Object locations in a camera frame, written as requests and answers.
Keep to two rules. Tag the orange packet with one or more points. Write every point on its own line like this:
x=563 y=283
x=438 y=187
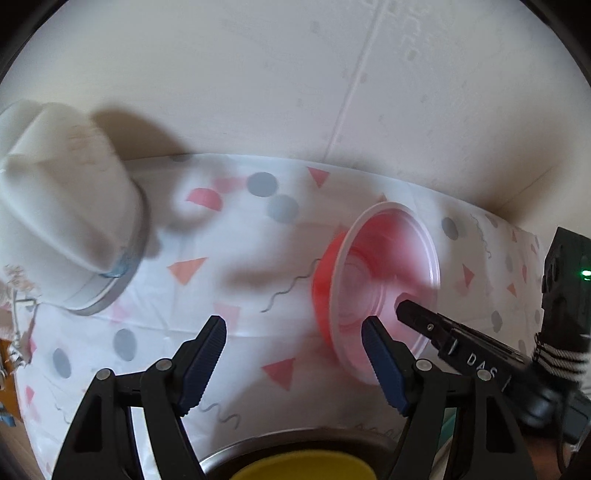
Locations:
x=7 y=392

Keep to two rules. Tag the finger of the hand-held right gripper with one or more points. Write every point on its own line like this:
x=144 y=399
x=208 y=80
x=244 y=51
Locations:
x=443 y=337

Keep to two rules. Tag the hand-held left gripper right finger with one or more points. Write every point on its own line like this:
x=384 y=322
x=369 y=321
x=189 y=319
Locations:
x=381 y=364

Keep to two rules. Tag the stainless steel bowl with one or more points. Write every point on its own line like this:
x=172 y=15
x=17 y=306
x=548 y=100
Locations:
x=221 y=461

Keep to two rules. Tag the white container with grey band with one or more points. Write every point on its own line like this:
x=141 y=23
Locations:
x=64 y=198

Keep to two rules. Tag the person's right forearm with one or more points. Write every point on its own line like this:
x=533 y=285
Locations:
x=545 y=461

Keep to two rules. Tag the red plastic bowl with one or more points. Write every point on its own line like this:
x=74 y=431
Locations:
x=383 y=258

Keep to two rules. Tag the white patterned tablecloth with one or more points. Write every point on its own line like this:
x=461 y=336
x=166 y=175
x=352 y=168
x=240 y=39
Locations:
x=231 y=258

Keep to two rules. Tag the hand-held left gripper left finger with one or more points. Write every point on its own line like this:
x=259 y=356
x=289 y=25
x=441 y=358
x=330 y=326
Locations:
x=203 y=364

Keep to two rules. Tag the yellow bowl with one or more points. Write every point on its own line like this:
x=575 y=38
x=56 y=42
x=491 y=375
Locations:
x=300 y=468

